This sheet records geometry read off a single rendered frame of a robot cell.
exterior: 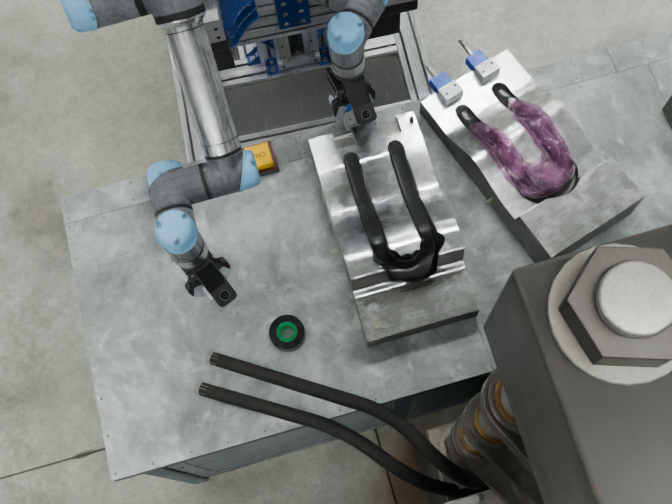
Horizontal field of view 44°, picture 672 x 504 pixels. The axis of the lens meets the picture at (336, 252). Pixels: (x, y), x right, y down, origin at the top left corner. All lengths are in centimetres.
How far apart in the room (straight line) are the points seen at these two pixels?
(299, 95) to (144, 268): 103
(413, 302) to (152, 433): 65
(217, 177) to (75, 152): 154
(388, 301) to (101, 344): 67
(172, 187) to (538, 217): 81
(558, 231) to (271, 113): 123
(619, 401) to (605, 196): 129
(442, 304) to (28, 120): 190
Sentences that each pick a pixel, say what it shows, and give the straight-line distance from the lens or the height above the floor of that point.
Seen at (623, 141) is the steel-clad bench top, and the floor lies 80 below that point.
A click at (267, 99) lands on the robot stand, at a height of 21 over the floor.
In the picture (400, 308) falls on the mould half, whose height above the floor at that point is 86.
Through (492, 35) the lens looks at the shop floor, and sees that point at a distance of 318.
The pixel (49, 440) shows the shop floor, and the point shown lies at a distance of 286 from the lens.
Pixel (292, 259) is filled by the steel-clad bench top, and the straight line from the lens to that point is 195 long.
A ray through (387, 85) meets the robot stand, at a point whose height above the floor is 21.
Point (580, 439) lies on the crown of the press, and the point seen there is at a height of 200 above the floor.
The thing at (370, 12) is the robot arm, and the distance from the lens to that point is 179.
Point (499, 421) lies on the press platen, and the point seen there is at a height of 154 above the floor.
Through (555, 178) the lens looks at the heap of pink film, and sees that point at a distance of 195.
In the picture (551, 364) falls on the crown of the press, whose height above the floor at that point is 200.
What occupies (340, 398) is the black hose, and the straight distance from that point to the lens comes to 176.
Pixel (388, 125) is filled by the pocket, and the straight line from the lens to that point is 200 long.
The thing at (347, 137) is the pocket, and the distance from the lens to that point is 199.
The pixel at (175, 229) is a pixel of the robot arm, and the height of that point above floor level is 120.
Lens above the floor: 265
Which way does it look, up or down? 72 degrees down
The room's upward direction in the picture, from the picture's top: 9 degrees counter-clockwise
